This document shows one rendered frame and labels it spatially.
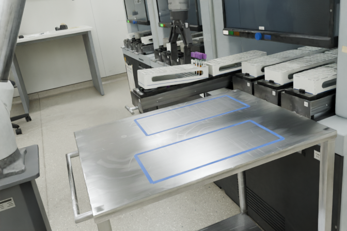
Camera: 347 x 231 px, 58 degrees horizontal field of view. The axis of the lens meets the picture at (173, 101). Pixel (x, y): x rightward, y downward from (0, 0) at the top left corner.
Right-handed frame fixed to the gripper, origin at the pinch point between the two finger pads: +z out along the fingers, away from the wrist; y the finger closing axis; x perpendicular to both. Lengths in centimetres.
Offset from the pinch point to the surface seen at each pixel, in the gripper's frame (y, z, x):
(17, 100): -350, 98, -93
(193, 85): 6.7, 10.8, 2.9
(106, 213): 71, 15, -49
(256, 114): 52, 9, 0
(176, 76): -4.7, 8.4, 0.1
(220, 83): 6.7, 11.4, 15.9
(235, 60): 4.9, 2.1, 24.8
